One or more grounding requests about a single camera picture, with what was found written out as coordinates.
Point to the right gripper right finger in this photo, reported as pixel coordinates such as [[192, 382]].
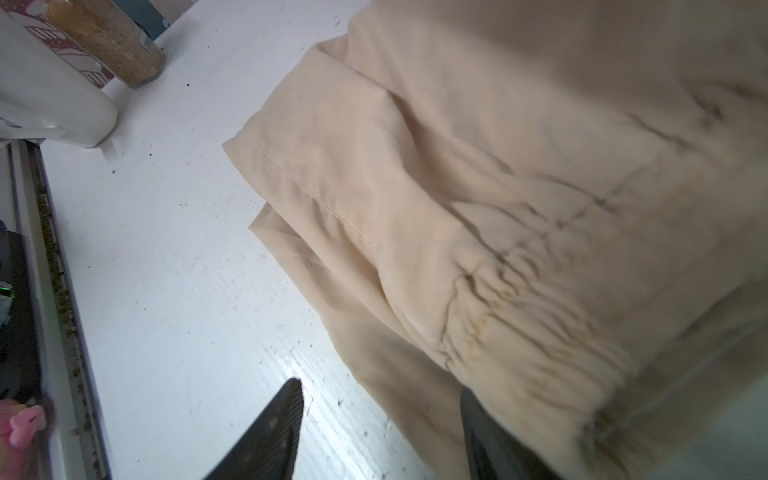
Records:
[[492, 453]]

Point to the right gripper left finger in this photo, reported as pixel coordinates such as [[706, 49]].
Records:
[[268, 449]]

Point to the beige shorts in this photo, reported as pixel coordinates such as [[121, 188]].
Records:
[[559, 207]]

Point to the small pink toy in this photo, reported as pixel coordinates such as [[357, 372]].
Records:
[[19, 425]]

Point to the spice jar with silver lid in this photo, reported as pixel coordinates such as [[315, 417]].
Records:
[[105, 32]]

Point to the white mug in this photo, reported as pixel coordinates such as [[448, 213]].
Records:
[[42, 97]]

